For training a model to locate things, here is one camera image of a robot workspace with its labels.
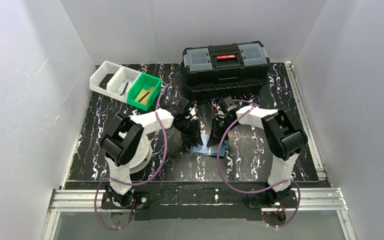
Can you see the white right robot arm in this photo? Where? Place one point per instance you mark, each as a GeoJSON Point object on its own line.
{"type": "Point", "coordinates": [284, 134]}

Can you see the green plastic bin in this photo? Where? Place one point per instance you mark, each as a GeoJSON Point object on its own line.
{"type": "Point", "coordinates": [144, 81]}

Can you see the white credit card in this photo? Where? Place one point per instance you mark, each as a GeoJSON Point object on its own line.
{"type": "Point", "coordinates": [123, 88]}

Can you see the white bin middle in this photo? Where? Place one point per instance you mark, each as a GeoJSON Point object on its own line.
{"type": "Point", "coordinates": [121, 82]}

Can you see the white bin far left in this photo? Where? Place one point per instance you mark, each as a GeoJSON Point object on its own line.
{"type": "Point", "coordinates": [99, 80]}

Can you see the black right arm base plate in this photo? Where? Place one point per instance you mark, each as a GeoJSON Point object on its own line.
{"type": "Point", "coordinates": [277, 201]}

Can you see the black toolbox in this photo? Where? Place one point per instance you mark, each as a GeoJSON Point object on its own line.
{"type": "Point", "coordinates": [224, 70]}

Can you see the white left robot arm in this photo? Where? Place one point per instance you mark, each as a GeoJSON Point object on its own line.
{"type": "Point", "coordinates": [126, 133]}

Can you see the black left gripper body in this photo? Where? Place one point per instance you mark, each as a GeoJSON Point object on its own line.
{"type": "Point", "coordinates": [189, 127]}

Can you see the aluminium rail frame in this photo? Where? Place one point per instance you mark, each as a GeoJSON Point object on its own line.
{"type": "Point", "coordinates": [188, 200]}

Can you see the gold credit card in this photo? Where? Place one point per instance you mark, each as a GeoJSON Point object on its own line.
{"type": "Point", "coordinates": [144, 95]}

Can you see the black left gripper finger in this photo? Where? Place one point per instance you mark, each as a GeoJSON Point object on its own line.
{"type": "Point", "coordinates": [191, 126]}
{"type": "Point", "coordinates": [188, 141]}

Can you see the white bin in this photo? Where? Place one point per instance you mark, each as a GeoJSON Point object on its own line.
{"type": "Point", "coordinates": [121, 82]}
{"type": "Point", "coordinates": [99, 80]}

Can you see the black credit card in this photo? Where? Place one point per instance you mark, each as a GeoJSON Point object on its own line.
{"type": "Point", "coordinates": [104, 82]}

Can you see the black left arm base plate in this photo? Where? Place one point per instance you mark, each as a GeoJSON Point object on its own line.
{"type": "Point", "coordinates": [131, 200]}

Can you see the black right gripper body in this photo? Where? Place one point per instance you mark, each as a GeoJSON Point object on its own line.
{"type": "Point", "coordinates": [217, 127]}

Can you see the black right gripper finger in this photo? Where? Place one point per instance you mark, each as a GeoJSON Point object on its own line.
{"type": "Point", "coordinates": [224, 145]}
{"type": "Point", "coordinates": [218, 129]}

